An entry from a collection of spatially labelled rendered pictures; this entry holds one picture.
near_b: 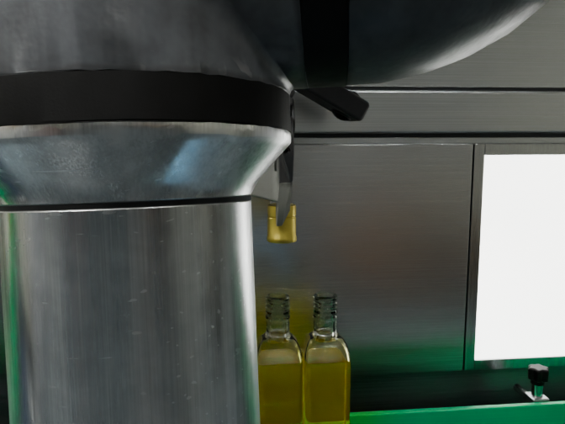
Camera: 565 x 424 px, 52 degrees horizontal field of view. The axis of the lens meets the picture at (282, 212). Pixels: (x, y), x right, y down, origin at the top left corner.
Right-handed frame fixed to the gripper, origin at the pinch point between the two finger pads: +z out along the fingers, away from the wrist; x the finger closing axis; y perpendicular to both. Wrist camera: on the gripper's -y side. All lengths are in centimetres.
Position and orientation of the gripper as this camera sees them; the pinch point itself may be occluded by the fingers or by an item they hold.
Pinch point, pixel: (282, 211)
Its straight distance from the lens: 69.5
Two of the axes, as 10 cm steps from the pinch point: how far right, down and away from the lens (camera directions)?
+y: -9.9, 0.3, -1.6
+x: 1.6, 1.4, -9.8
